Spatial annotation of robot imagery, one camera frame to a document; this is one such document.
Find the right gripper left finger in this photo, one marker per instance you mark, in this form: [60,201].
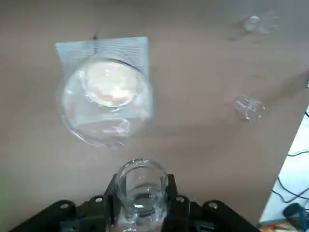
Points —
[96,212]

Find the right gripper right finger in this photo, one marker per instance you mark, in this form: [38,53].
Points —
[181,215]

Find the large clear glass beaker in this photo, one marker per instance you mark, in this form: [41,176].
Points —
[84,120]

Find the dark blue object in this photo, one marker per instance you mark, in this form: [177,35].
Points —
[293,212]

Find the small clear glass beaker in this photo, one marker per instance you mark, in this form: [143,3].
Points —
[249,108]
[252,23]

